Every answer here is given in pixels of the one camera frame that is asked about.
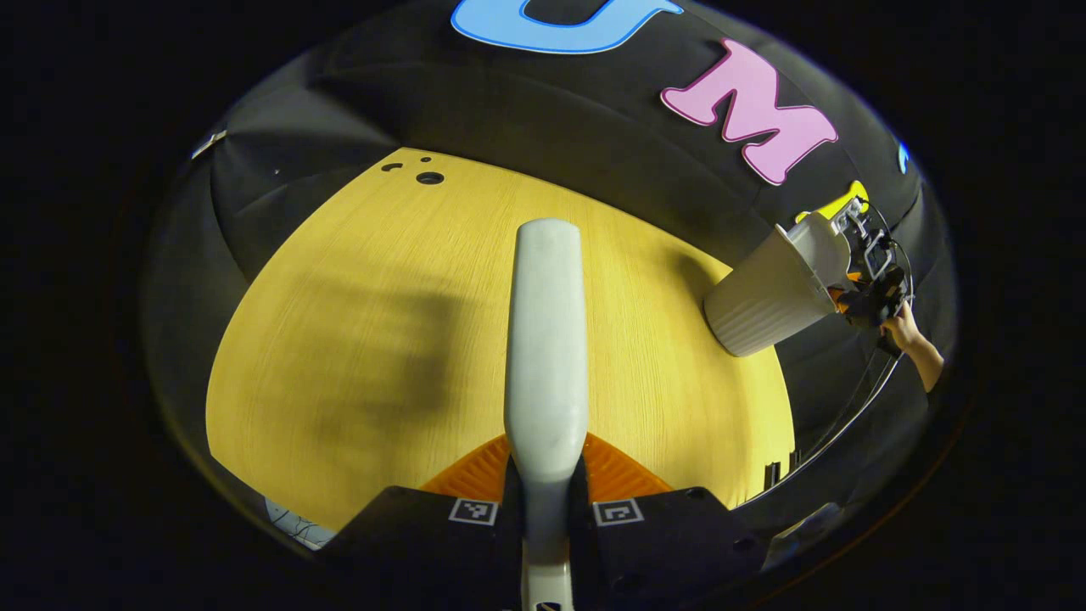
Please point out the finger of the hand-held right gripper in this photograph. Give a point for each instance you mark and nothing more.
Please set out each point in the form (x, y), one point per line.
(841, 298)

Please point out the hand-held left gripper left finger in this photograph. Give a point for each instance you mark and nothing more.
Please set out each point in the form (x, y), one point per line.
(407, 552)

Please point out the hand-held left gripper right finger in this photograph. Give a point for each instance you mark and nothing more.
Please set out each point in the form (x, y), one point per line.
(679, 552)

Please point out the white dustpan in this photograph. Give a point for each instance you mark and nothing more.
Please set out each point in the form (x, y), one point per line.
(827, 250)

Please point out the white ribbed garbage bin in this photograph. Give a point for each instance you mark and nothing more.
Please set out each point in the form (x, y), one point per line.
(759, 301)

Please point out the small white broom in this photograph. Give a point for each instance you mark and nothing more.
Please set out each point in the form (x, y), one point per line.
(547, 339)

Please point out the black backdrop cloth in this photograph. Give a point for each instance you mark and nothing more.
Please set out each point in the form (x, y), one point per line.
(551, 119)

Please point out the silver metal clip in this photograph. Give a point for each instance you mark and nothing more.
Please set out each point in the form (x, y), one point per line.
(209, 144)

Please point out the small black table bracket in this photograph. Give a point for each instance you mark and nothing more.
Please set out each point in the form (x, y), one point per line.
(772, 477)

